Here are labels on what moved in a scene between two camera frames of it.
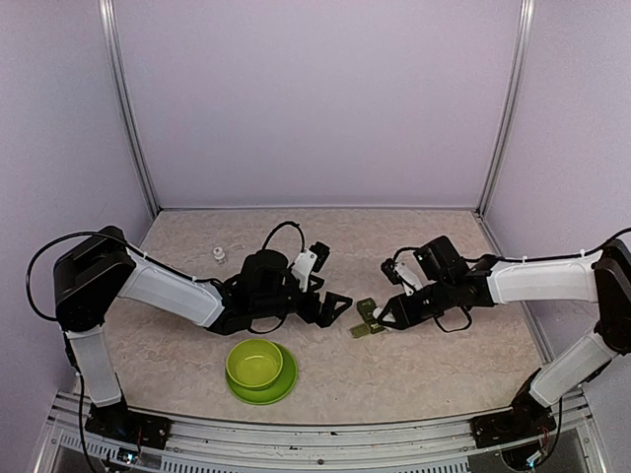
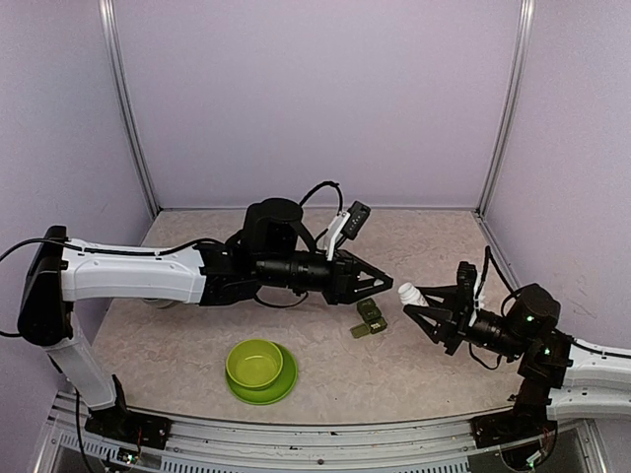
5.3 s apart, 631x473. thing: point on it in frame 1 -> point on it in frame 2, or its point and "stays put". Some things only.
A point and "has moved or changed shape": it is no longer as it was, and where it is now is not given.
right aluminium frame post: x=511 y=104 stays put
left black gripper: x=325 y=317 -> x=345 y=280
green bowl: x=254 y=363 stays put
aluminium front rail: x=73 y=444 stays put
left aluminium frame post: x=107 y=9 stays put
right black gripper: x=403 y=320 -> x=448 y=332
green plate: x=273 y=392 stays put
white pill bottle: x=389 y=317 has moved or changed shape
